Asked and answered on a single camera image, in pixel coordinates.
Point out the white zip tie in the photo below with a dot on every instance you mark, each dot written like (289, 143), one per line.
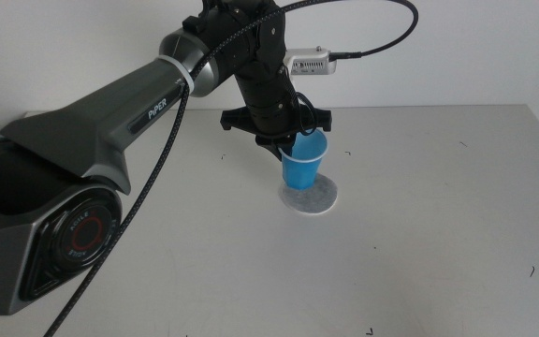
(183, 75)

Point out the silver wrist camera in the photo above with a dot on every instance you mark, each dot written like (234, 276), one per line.
(310, 62)

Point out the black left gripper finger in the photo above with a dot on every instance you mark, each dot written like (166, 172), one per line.
(269, 146)
(288, 148)

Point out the blue plastic cup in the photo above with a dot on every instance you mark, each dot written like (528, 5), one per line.
(302, 168)

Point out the round grey cup mat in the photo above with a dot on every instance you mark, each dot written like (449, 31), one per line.
(314, 202)

